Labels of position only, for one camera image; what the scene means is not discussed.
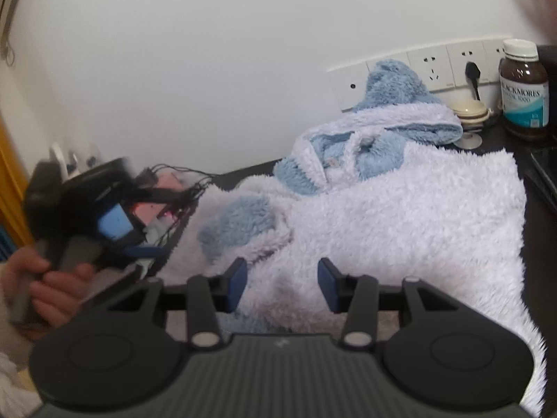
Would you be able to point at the grey desk grommet cover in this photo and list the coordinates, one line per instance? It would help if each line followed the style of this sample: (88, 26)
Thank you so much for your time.
(469, 140)

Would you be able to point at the white wall data port plate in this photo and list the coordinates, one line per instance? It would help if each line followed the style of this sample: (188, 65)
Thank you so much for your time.
(391, 57)

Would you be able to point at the person's left hand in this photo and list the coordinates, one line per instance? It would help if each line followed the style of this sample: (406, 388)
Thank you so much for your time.
(48, 296)

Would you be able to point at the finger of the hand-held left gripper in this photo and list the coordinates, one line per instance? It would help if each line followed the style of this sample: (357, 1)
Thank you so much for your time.
(143, 251)
(117, 285)

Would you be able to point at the black power plug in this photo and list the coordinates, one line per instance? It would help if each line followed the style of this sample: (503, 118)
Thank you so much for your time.
(473, 72)

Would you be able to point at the white fluffy hooded pajama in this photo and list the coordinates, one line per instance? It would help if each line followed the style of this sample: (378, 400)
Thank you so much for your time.
(391, 226)

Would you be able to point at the white wall power socket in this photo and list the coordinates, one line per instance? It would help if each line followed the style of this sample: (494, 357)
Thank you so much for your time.
(459, 56)
(494, 61)
(433, 69)

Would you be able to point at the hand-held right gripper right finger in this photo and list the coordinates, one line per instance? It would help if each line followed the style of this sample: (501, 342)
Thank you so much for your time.
(330, 285)

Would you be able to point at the black box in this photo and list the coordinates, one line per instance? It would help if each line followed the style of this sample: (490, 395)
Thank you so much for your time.
(549, 87)

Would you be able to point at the black smartphone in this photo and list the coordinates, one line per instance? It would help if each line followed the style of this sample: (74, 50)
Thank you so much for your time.
(544, 174)

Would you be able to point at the brown supplement bottle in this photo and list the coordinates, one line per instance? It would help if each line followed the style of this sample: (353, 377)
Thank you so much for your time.
(524, 96)

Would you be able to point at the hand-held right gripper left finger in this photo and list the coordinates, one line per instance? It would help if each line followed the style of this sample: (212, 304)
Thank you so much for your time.
(235, 285)

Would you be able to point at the white wall plate round hole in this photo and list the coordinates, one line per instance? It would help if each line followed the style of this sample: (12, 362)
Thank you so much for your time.
(346, 89)

